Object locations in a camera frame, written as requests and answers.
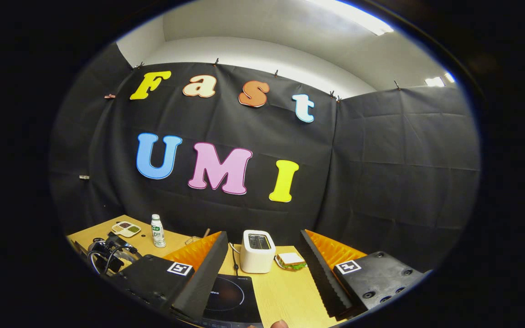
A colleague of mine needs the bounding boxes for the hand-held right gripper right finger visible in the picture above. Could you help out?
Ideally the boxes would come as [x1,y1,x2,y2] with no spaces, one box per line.
[300,229,427,319]

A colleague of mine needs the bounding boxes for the steel pot with black handle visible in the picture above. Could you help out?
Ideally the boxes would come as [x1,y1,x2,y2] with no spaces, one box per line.
[87,245,144,277]

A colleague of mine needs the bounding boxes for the white bottle with green label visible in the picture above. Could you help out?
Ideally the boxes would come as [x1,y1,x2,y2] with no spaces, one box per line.
[150,214,166,248]

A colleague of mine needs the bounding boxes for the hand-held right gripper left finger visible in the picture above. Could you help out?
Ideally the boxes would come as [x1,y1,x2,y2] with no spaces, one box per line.
[108,231,229,322]

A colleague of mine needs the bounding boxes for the black induction cooktop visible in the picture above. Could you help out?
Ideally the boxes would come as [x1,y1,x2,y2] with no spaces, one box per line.
[202,273,263,327]

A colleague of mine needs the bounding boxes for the sandwich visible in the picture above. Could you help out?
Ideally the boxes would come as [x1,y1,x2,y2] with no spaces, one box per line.
[275,252,308,271]

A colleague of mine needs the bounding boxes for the toaster power cable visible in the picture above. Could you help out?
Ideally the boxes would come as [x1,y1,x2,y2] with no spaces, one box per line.
[229,243,241,277]

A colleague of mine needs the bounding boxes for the white divided bean tray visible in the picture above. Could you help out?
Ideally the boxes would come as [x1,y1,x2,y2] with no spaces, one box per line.
[111,221,141,238]

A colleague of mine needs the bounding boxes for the white toaster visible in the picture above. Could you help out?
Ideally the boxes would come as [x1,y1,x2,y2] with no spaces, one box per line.
[240,230,276,274]

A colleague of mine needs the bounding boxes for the ceiling light panel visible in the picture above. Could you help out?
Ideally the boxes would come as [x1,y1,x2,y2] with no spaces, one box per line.
[424,72,456,87]

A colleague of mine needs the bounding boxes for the black backdrop cloth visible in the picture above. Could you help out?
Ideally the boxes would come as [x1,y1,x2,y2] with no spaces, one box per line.
[49,42,481,274]

